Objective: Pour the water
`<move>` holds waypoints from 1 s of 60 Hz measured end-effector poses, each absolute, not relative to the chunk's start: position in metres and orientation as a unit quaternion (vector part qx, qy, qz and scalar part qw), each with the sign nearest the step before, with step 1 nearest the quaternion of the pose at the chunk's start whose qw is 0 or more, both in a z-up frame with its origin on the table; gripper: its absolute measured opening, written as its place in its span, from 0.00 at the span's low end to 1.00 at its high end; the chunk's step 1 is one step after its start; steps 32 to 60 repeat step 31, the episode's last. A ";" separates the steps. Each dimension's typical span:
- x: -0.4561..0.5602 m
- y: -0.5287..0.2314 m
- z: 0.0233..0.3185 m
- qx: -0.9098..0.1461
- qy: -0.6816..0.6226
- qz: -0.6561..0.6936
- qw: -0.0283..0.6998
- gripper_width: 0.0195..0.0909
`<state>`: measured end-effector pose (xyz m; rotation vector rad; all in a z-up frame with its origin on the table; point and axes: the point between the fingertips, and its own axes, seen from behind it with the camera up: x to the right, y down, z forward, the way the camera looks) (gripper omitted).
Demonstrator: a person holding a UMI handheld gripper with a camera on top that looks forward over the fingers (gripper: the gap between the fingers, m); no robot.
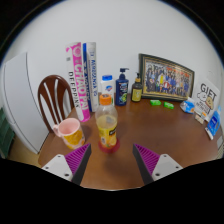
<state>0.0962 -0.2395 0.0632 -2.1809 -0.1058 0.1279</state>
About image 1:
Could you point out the green crate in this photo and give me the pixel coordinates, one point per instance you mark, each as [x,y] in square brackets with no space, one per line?
[6,133]

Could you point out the white remote control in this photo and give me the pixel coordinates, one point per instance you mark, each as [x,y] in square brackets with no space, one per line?
[209,134]

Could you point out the tall white cabinet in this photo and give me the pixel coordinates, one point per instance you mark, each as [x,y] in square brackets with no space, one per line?
[21,100]

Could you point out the white blue-capped lotion bottle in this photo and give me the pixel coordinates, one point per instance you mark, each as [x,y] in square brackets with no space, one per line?
[107,87]

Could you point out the white and blue shuttlecock tube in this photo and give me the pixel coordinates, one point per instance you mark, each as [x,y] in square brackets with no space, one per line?
[92,76]

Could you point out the blue detergent bottle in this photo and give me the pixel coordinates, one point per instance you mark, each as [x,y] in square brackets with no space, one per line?
[214,121]

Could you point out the small tan snack packet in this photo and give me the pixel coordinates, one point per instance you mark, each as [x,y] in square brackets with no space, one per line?
[199,118]

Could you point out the white radiator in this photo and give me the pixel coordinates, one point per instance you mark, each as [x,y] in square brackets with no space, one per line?
[220,146]

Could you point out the orange-capped juice bottle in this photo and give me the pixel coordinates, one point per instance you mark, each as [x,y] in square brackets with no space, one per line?
[106,128]

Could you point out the framed group photo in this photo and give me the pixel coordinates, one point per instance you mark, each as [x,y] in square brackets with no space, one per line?
[165,78]

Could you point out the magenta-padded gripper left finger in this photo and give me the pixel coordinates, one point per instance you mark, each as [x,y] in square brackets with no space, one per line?
[60,165]

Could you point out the brown bottle with yellow label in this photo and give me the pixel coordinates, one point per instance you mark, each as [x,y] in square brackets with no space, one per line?
[136,93]

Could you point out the small green packet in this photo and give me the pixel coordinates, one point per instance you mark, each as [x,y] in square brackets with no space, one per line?
[168,105]
[155,102]

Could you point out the dark blue pump bottle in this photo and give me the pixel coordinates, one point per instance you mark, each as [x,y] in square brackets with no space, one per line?
[122,91]

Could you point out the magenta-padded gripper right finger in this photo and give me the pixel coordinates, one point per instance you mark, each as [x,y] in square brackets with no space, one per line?
[163,165]

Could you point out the white paper gift bag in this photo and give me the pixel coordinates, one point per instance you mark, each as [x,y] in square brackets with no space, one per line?
[208,96]

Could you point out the dark brown wooden chair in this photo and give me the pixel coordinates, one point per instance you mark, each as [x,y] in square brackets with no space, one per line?
[42,100]

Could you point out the pink and yellow mug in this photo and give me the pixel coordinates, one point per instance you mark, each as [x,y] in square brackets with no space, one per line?
[71,133]

